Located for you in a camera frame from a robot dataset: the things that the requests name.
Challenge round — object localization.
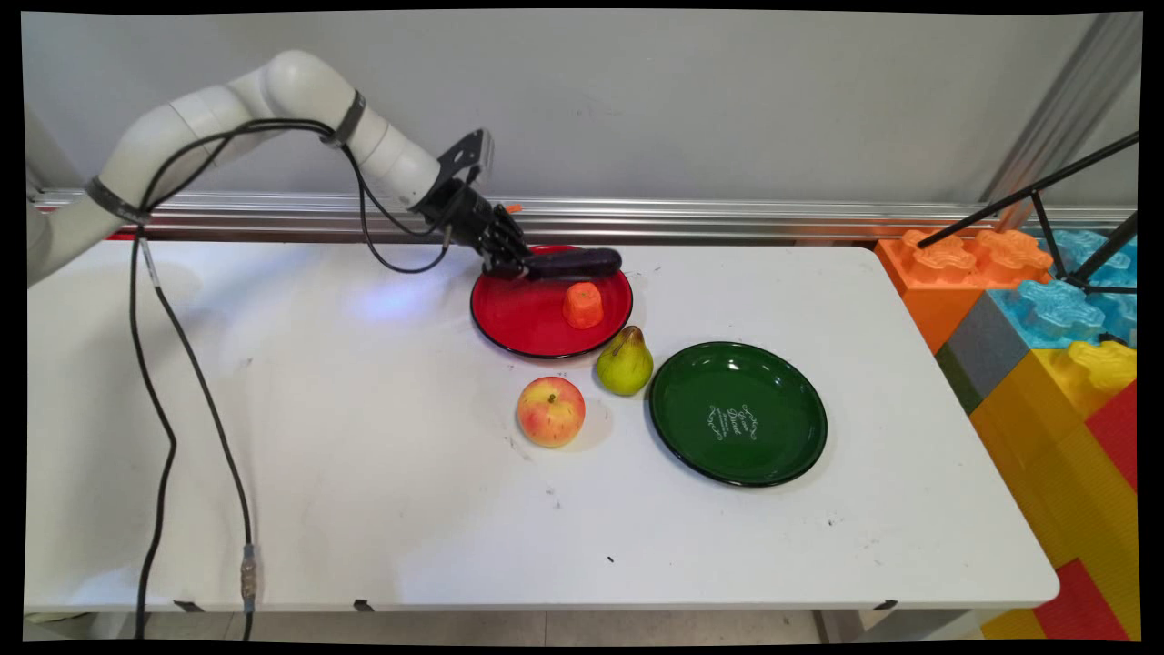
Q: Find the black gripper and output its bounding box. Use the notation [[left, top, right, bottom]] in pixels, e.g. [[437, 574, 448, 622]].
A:
[[412, 176, 534, 279]]

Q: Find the black cable with metal connector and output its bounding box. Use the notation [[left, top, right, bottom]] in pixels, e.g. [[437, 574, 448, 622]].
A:
[[136, 118, 456, 643]]

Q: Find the dark purple toy eggplant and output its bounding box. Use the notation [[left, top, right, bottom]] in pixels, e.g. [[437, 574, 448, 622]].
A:
[[522, 247, 625, 282]]

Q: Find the green plate with white print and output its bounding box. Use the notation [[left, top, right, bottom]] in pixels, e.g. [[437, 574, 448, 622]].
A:
[[647, 341, 829, 489]]

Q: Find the green-yellow toy pear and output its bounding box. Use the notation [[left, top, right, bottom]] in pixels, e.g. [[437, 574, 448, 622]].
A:
[[595, 325, 655, 398]]

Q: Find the black cable strap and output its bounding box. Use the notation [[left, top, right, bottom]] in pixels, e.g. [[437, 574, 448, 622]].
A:
[[85, 175, 152, 226], [323, 89, 368, 151]]

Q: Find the aluminium rail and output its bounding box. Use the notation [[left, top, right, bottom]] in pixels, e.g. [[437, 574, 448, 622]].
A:
[[32, 188, 1139, 247]]

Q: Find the thin black cable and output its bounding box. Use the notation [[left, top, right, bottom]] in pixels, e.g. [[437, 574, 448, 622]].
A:
[[127, 123, 453, 643]]

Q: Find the red-yellow toy apple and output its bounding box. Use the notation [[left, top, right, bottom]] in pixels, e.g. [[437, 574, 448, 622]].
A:
[[516, 376, 587, 449]]

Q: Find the orange toy carrot piece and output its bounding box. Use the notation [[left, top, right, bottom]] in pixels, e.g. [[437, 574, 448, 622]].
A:
[[562, 281, 606, 330]]

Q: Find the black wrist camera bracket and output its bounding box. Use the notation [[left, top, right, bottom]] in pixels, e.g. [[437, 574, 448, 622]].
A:
[[436, 127, 495, 188]]

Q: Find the large yellow building block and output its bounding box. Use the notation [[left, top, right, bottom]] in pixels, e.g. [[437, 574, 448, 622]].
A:
[[968, 340, 1139, 629]]

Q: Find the red giant building block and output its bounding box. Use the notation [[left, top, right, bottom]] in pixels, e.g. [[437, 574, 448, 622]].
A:
[[1031, 558, 1135, 643], [1085, 380, 1139, 493]]

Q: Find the blue giant building block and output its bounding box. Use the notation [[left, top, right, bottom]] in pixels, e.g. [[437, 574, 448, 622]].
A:
[[1037, 228, 1139, 288], [987, 277, 1139, 352]]

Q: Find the grey giant building block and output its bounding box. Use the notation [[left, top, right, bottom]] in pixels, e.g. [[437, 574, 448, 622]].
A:
[[935, 290, 1030, 417]]

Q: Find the red plate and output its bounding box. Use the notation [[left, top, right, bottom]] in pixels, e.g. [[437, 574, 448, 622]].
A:
[[469, 244, 635, 360]]

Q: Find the orange giant building block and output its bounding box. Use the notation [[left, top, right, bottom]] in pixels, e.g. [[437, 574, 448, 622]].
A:
[[875, 227, 1056, 357]]

